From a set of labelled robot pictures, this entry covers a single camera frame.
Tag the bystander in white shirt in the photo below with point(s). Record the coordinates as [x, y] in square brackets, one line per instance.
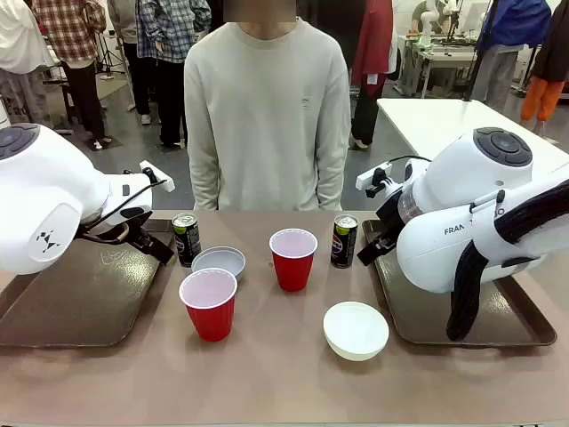
[20, 40]

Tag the white bowl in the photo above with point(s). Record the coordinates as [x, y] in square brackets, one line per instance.
[355, 331]

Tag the brown plastic tray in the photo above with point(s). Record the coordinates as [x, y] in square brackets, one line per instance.
[89, 302]
[422, 311]

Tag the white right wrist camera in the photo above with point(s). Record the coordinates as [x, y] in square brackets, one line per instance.
[372, 175]

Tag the black soda can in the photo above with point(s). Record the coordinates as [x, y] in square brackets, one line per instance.
[344, 244]
[186, 244]

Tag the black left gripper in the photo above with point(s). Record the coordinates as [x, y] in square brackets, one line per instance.
[135, 222]

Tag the white workbench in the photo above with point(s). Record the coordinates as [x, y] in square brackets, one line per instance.
[440, 60]

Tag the red plastic cup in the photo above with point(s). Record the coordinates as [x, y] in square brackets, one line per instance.
[210, 311]
[293, 267]

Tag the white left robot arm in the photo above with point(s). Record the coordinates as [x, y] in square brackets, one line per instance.
[44, 187]

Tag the black stand pole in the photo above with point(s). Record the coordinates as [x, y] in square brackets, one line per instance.
[478, 58]

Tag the grey shallow bowl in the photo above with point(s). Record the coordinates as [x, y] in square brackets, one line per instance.
[220, 260]

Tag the bystander in red jacket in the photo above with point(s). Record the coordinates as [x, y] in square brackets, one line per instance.
[373, 44]

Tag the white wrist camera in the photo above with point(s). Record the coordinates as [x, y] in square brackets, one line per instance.
[156, 175]
[372, 175]

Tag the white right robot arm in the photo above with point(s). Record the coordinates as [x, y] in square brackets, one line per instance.
[467, 187]

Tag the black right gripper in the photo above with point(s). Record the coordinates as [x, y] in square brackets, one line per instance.
[390, 218]

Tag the person's right forearm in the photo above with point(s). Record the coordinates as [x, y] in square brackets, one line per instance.
[203, 182]

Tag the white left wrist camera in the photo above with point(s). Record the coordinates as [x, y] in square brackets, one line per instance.
[156, 175]

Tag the bystander in red plaid shirt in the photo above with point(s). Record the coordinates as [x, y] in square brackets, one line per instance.
[71, 31]

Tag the bystander in blue jacket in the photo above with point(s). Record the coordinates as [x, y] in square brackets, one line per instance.
[507, 26]

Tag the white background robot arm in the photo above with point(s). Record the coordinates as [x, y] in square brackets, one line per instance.
[429, 18]

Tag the person's left forearm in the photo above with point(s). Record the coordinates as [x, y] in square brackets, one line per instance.
[332, 182]

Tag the bystander in blue plaid shirt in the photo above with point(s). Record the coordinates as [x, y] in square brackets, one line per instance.
[169, 40]

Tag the person in beige sweater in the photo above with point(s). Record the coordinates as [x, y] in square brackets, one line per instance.
[266, 111]

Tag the white table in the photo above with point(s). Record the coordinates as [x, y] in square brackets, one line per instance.
[422, 120]

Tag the bystander in orange trousers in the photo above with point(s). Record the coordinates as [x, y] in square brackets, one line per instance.
[547, 80]

